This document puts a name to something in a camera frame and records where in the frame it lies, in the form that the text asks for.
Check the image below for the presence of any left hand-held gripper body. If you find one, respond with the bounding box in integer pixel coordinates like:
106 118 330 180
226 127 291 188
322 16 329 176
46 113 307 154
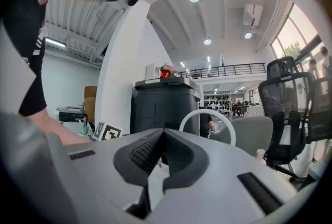
93 121 123 141

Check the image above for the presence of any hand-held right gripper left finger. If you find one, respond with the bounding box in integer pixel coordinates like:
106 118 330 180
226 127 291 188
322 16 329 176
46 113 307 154
64 129 167 224

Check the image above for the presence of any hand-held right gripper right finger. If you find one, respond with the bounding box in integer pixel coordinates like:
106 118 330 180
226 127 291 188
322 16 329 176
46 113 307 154
153 129 298 224

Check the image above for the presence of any person's left forearm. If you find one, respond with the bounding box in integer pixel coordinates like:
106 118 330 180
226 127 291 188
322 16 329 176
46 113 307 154
25 108 91 146

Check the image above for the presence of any brown cardboard box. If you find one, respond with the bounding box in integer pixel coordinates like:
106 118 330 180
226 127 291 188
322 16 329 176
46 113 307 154
84 85 98 122

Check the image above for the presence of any marble pattern sink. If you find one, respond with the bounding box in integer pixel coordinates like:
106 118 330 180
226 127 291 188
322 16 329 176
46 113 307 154
56 105 94 141

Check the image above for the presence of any white arch column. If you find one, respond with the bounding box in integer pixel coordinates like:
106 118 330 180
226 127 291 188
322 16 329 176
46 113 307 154
94 0 167 135

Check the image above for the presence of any tall black copier machine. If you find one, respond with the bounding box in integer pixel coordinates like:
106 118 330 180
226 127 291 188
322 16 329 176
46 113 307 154
130 77 201 137

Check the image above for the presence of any grey chair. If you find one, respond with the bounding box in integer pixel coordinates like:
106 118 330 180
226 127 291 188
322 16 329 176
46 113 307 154
215 116 273 158

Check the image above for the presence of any white curved faucet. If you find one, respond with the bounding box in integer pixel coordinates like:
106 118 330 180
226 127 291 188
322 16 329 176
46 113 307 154
178 108 237 147

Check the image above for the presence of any black table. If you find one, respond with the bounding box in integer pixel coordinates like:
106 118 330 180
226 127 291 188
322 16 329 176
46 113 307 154
232 105 250 117

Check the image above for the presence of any checkered tablecloth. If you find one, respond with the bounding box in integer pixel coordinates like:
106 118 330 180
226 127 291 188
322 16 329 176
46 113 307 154
245 105 265 117

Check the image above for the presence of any shelf with black items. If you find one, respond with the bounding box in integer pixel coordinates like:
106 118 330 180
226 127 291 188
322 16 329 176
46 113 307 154
203 92 233 117

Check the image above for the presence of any green cloth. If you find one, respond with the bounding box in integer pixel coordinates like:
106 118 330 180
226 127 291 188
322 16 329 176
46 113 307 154
159 65 179 78

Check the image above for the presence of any pink cloth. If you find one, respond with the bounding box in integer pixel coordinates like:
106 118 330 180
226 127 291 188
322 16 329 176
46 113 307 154
162 62 178 73

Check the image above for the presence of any black mesh chair with headrest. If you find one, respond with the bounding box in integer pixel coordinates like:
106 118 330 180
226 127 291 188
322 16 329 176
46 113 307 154
258 56 316 185

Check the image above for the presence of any long ceiling light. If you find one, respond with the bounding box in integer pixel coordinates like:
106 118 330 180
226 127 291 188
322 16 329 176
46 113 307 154
45 37 67 49

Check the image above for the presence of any black mezzanine railing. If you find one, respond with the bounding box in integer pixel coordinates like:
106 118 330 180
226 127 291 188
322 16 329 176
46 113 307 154
178 62 267 80

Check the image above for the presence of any person's black shirt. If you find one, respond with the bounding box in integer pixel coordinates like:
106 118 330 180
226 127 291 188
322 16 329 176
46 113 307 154
0 0 52 117

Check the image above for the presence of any white air conditioner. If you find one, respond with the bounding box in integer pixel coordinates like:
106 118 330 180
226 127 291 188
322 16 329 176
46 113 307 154
243 4 262 28

